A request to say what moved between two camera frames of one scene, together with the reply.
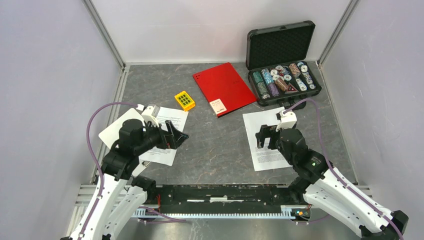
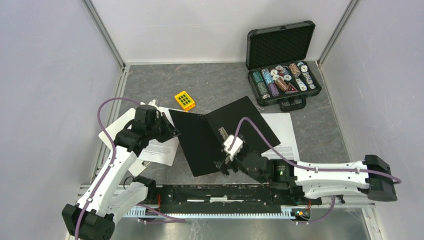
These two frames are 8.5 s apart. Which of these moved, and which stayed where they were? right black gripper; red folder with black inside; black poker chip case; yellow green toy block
Moved: right black gripper; red folder with black inside
Stayed: yellow green toy block; black poker chip case
